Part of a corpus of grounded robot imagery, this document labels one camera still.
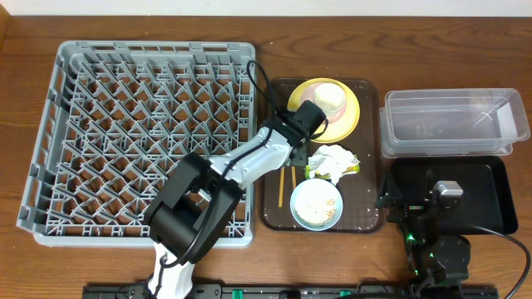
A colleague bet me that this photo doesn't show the wooden chopstick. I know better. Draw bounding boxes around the wooden chopstick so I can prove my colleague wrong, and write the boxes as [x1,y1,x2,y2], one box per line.
[278,167,285,208]
[291,166,297,190]

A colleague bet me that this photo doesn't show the white paper napkin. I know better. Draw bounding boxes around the white paper napkin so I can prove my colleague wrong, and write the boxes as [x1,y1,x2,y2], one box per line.
[307,145,360,184]

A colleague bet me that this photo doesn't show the light blue bowl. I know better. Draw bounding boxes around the light blue bowl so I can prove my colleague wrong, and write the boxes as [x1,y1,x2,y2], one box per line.
[290,179,343,232]

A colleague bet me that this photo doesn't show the food scraps rice pile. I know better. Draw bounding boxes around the food scraps rice pile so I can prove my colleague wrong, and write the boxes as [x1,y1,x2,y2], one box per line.
[293,184,337,228]

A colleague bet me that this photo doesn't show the green yellow snack wrapper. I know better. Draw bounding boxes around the green yellow snack wrapper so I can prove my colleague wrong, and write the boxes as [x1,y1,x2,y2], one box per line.
[304,163,360,182]

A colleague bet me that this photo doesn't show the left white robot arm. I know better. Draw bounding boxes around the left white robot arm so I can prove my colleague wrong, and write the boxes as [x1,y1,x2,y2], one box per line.
[144,108,327,298]

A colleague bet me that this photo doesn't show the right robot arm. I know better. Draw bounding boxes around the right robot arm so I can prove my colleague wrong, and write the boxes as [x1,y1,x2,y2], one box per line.
[375,173,470,290]

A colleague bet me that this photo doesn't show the black waste tray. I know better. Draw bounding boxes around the black waste tray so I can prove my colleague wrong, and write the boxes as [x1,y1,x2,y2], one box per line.
[390,156,519,235]

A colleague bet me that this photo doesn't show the clear plastic waste bin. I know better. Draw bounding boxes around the clear plastic waste bin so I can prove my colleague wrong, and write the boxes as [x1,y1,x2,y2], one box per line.
[379,88,530,159]

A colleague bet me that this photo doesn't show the grey dishwasher rack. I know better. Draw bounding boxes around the grey dishwasher rack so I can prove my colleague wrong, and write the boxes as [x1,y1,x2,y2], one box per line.
[17,41,256,248]

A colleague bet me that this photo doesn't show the pink bowl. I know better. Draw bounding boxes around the pink bowl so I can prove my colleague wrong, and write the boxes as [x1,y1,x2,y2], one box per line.
[300,82,347,123]

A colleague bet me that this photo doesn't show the yellow plate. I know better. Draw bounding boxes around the yellow plate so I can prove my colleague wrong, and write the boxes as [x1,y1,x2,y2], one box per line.
[287,78,361,144]

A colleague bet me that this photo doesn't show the cream white cup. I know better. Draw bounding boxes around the cream white cup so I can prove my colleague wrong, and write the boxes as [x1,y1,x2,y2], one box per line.
[313,83,346,118]

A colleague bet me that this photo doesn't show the dark brown serving tray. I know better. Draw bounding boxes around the dark brown serving tray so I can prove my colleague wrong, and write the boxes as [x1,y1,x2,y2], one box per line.
[258,79,383,233]

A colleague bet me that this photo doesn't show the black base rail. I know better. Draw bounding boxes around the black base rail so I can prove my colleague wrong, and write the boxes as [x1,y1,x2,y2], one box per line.
[81,282,499,299]

